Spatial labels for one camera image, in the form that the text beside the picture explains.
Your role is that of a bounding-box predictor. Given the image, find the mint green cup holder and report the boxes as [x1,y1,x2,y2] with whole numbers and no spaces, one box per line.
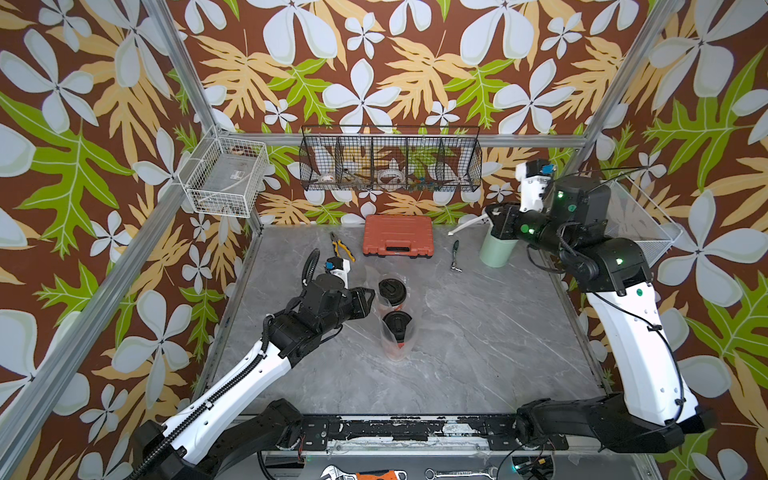
[479,228,518,268]

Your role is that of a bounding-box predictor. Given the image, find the orange handled adjustable wrench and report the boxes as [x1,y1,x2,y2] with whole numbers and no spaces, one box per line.
[320,465,408,480]

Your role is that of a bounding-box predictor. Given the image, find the yellow black pliers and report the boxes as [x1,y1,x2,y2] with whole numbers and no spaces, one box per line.
[330,232,356,262]

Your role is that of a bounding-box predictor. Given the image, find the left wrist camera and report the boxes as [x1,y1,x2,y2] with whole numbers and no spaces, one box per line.
[325,256,351,288]

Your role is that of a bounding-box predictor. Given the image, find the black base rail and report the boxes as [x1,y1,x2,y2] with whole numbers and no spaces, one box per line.
[287,413,568,452]

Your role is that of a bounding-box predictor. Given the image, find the white straw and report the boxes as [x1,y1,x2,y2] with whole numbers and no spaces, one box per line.
[447,215,488,236]

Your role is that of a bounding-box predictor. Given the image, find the clear plastic carrier bag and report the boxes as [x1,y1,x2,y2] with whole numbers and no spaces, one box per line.
[372,273,422,362]

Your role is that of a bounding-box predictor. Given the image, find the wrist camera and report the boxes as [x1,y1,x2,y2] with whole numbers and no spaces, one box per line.
[515,159,556,212]
[325,256,351,288]

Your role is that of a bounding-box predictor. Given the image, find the red plastic tool case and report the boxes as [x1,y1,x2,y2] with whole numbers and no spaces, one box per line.
[362,214,435,259]

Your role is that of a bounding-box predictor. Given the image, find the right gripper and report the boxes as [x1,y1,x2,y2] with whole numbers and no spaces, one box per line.
[486,203,578,267]

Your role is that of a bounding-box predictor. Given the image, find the black wire basket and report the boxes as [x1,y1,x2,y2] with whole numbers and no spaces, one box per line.
[297,125,483,192]

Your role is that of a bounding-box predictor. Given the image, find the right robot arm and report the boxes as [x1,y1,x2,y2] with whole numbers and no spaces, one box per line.
[485,176,716,453]

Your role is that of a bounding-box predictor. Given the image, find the silver combination wrench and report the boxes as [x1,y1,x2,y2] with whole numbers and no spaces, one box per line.
[424,466,498,480]

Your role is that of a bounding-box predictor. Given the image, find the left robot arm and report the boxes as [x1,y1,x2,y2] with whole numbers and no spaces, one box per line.
[130,274,376,479]

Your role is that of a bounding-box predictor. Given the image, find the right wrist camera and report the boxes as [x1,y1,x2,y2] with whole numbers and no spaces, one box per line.
[515,159,556,212]

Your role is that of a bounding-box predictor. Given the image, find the red milk tea cup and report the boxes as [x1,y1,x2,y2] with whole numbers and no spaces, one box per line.
[381,311,416,361]
[377,277,407,316]

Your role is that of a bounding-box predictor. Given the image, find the white wire basket left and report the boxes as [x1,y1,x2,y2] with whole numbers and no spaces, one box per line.
[178,128,270,218]

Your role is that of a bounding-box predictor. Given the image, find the white mesh basket right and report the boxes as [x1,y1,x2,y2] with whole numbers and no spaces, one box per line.
[606,178,683,267]

